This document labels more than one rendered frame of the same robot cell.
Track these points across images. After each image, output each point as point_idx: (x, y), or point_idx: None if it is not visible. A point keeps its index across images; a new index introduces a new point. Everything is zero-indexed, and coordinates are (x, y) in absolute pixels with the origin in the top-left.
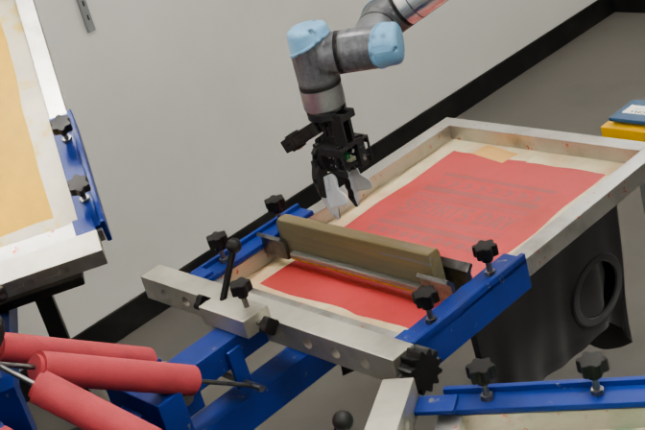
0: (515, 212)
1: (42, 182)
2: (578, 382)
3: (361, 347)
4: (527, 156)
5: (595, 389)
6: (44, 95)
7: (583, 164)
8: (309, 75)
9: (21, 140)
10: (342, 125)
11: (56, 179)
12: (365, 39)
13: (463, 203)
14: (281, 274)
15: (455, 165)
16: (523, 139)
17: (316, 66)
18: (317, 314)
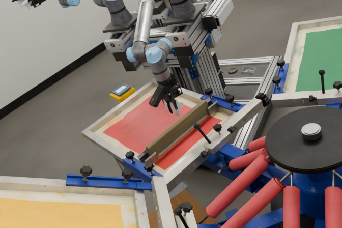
0: (163, 109)
1: (95, 203)
2: (278, 72)
3: (251, 108)
4: (125, 112)
5: (283, 68)
6: (45, 183)
7: (143, 98)
8: (164, 63)
9: (62, 205)
10: (174, 76)
11: (96, 198)
12: (166, 44)
13: (146, 122)
14: (161, 164)
15: (115, 129)
16: (118, 110)
17: (164, 59)
18: (224, 123)
